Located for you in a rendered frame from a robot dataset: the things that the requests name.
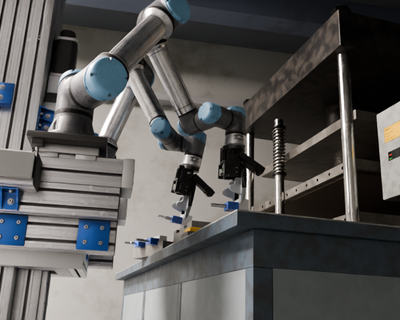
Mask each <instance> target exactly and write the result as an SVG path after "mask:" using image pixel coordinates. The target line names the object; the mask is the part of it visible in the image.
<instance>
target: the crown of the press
mask: <svg viewBox="0 0 400 320"><path fill-rule="evenodd" d="M330 16H331V17H330V18H329V19H328V20H327V21H326V22H325V23H324V24H323V25H322V26H321V27H320V28H319V29H318V30H317V31H316V32H315V33H314V34H313V35H312V37H311V38H310V39H309V40H308V41H307V42H306V43H305V44H304V45H303V46H302V47H301V48H300V49H299V50H298V51H297V52H296V53H295V54H294V55H293V56H292V57H291V58H290V59H289V60H288V61H287V62H286V63H285V64H284V65H283V66H282V67H281V68H280V69H279V70H278V71H277V72H276V73H275V74H274V75H273V76H272V77H271V78H270V79H269V80H268V81H267V82H266V83H265V84H264V85H263V86H262V87H261V88H260V89H259V90H258V91H257V92H256V93H255V94H254V95H253V96H252V97H251V98H250V99H246V100H245V101H244V102H243V109H244V110H245V112H246V133H249V132H250V133H254V134H255V138H258V139H263V140H271V141H273V139H272V137H273V136H272V134H273V132H272V131H273V130H272V127H273V126H274V120H275V119H282V120H283V125H284V126H285V127H286V129H285V131H284V132H285V134H284V135H285V137H284V138H285V141H284V142H285V143H292V144H297V145H301V144H303V143H304V142H306V141H307V140H309V139H310V138H312V137H313V136H315V135H316V134H318V133H319V132H321V131H323V130H324V129H326V128H327V127H329V126H330V125H332V124H333V123H335V122H337V121H338V120H339V119H340V102H339V90H338V68H337V53H339V52H341V51H348V52H349V53H350V72H351V83H352V102H353V110H355V109H357V110H364V111H368V112H375V113H381V112H383V111H384V110H386V109H388V108H389V107H391V106H393V105H395V104H396V103H398V102H400V23H395V22H390V21H386V20H382V19H379V18H373V17H369V16H366V15H360V14H357V13H353V12H351V9H350V8H349V7H348V6H347V5H342V6H335V7H334V8H333V9H332V10H331V11H330Z"/></svg>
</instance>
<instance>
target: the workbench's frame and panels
mask: <svg viewBox="0 0 400 320"><path fill-rule="evenodd" d="M116 280H119V281H124V285H123V301H122V309H121V320H400V228H396V227H384V226H377V225H366V224H360V223H348V222H336V221H329V220H318V219H311V218H300V217H288V216H282V215H270V214H263V213H252V212H245V211H236V212H235V213H233V214H231V215H229V216H227V217H225V218H223V219H221V220H219V221H217V222H215V223H213V224H211V225H209V226H207V227H206V228H204V229H202V230H200V231H198V232H196V233H194V234H192V235H191V236H189V237H186V238H185V239H183V240H181V241H179V242H177V243H175V244H173V245H171V246H169V247H167V248H165V249H164V250H162V251H160V252H158V253H156V254H154V255H152V256H150V257H149V258H146V259H145V260H142V261H141V262H138V263H136V264H135V265H133V266H131V267H129V268H127V269H125V270H123V271H121V272H120V273H118V274H116Z"/></svg>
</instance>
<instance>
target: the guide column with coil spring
mask: <svg viewBox="0 0 400 320"><path fill-rule="evenodd" d="M274 125H283V120H282V119H275V120H274ZM275 135H283V133H275V134H274V136H275ZM275 138H283V136H277V137H274V139H275ZM278 141H283V139H278V140H275V141H274V142H278ZM279 144H283V145H284V143H282V142H279V143H275V144H274V145H279ZM276 148H284V146H277V147H274V149H276ZM277 151H284V149H277V150H275V151H274V152H277ZM279 154H283V155H284V153H283V152H279V153H276V154H274V155H275V156H276V155H279ZM277 158H284V156H277V157H275V158H274V159H277ZM278 161H284V159H278V160H275V162H278ZM280 164H282V165H284V163H276V164H275V166H276V165H280ZM278 168H284V166H278V167H275V169H278ZM275 213H280V214H284V175H282V174H277V175H275Z"/></svg>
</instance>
